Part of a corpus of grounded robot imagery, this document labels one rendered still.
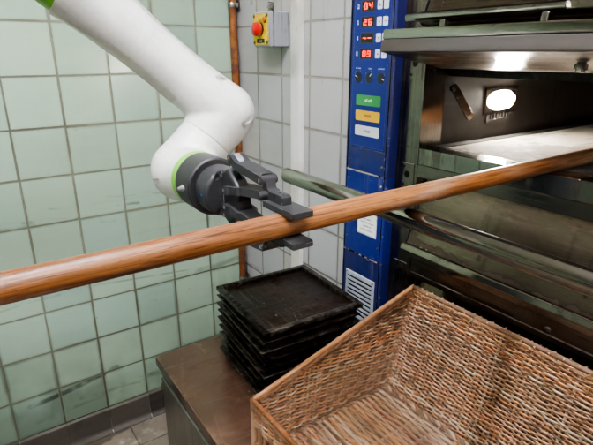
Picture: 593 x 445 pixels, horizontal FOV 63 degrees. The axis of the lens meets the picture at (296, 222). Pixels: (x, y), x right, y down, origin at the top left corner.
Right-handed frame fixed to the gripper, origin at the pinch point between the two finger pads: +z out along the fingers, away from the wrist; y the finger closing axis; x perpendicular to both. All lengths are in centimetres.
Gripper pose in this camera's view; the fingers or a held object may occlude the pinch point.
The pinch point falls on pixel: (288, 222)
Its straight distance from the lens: 60.2
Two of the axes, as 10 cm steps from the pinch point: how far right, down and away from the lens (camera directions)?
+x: -8.3, 1.9, -5.3
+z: 5.6, 2.7, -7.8
